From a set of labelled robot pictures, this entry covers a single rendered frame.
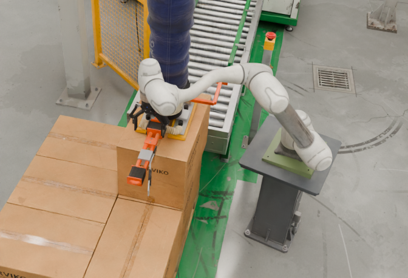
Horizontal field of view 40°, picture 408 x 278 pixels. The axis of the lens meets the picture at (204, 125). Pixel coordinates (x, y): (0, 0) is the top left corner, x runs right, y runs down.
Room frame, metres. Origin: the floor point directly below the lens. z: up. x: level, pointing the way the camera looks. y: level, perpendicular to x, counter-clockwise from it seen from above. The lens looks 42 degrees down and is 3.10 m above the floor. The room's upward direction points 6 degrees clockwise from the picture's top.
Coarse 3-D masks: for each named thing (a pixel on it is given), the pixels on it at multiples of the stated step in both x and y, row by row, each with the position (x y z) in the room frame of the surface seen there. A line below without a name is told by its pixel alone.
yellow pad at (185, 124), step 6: (192, 102) 2.57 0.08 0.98; (186, 108) 2.49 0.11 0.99; (192, 108) 2.52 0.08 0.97; (192, 114) 2.47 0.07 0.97; (174, 120) 2.40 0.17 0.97; (180, 120) 2.37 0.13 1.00; (174, 126) 2.34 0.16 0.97; (186, 126) 2.36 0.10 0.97; (186, 132) 2.31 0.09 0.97; (174, 138) 2.27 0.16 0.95; (180, 138) 2.26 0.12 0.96
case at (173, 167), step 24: (192, 120) 2.44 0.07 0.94; (120, 144) 2.19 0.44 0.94; (168, 144) 2.22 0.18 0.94; (192, 144) 2.24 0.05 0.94; (120, 168) 2.17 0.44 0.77; (168, 168) 2.12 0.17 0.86; (192, 168) 2.29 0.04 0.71; (120, 192) 2.17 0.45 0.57; (144, 192) 2.14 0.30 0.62; (168, 192) 2.12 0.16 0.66
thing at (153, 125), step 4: (152, 120) 2.23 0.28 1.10; (156, 120) 2.23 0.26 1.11; (148, 124) 2.20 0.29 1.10; (152, 124) 2.21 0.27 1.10; (156, 124) 2.21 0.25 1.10; (160, 124) 2.21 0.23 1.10; (148, 128) 2.16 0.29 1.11; (152, 128) 2.18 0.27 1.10; (156, 128) 2.18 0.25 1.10; (160, 128) 2.18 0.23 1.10; (148, 132) 2.16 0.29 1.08; (152, 132) 2.16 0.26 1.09; (156, 132) 2.15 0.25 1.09; (160, 132) 2.15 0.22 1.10; (164, 132) 2.18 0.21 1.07; (152, 136) 2.16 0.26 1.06; (160, 136) 2.15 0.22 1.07; (164, 136) 2.17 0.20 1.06
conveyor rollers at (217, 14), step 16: (208, 0) 4.55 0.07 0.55; (224, 0) 4.60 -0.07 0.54; (240, 0) 4.61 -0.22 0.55; (256, 0) 4.66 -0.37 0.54; (208, 16) 4.27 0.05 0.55; (224, 16) 4.33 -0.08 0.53; (240, 16) 4.32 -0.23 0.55; (192, 32) 4.01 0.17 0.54; (208, 32) 4.08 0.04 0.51; (224, 32) 4.06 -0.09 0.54; (192, 48) 3.82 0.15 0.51; (208, 48) 3.80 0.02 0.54; (224, 48) 3.81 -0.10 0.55; (240, 48) 3.85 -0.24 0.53; (192, 64) 3.55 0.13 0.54; (224, 64) 3.60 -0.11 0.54; (192, 80) 3.36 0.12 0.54; (224, 96) 3.23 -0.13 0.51; (224, 112) 3.06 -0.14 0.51
